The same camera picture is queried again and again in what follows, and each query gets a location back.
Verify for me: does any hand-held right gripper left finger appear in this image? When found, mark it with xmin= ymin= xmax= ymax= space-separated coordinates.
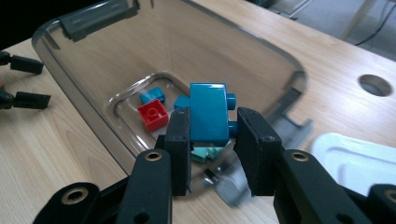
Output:
xmin=163 ymin=106 xmax=192 ymax=197

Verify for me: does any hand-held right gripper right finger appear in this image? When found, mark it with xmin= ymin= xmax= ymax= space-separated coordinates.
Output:
xmin=233 ymin=106 xmax=284 ymax=197

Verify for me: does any light teal toy block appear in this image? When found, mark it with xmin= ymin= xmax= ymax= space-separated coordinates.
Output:
xmin=191 ymin=147 xmax=209 ymax=163
xmin=207 ymin=146 xmax=231 ymax=161

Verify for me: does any red square toy block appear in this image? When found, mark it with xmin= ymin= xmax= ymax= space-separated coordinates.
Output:
xmin=136 ymin=99 xmax=170 ymax=133

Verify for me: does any blue toy block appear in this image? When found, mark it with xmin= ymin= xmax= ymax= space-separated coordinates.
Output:
xmin=173 ymin=94 xmax=191 ymax=110
xmin=189 ymin=82 xmax=239 ymax=147
xmin=139 ymin=87 xmax=166 ymax=105

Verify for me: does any white box lid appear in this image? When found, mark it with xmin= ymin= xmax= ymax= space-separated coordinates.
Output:
xmin=311 ymin=133 xmax=396 ymax=197

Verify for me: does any clear brown storage box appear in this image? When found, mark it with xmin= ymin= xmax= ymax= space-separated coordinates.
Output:
xmin=32 ymin=0 xmax=314 ymax=208

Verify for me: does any black hanging cable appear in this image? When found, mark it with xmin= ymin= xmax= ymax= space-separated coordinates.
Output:
xmin=354 ymin=3 xmax=396 ymax=47

